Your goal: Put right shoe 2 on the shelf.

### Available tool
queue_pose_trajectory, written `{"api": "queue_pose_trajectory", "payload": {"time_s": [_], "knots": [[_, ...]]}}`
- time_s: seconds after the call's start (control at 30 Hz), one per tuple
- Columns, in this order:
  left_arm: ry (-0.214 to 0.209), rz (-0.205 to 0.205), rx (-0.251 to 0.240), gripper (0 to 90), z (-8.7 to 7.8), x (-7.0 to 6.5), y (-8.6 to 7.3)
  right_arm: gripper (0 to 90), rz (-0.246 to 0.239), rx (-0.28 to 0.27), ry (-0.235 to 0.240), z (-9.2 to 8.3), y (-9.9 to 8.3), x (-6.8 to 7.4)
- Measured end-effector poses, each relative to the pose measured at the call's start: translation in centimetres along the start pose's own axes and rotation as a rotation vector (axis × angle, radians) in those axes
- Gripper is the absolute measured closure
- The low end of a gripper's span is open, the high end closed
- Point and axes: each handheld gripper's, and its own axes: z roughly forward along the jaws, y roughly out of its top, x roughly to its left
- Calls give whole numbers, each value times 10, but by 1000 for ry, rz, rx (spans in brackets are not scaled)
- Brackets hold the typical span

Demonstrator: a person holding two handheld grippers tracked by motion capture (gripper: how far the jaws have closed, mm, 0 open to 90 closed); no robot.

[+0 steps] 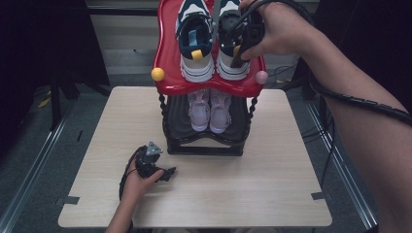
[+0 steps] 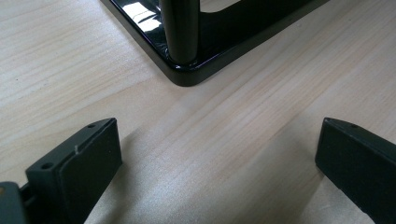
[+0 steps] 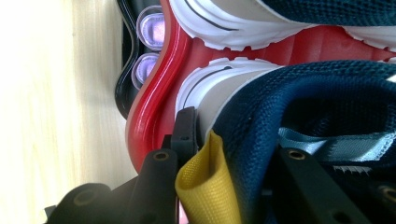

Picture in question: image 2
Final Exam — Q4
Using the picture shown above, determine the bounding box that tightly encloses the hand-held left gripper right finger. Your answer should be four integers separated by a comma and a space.
315, 117, 396, 224

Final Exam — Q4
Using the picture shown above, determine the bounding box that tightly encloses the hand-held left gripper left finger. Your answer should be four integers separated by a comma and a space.
19, 117, 123, 224

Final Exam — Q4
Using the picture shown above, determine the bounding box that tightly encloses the red and black shoe rack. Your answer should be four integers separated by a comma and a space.
99, 0, 331, 88

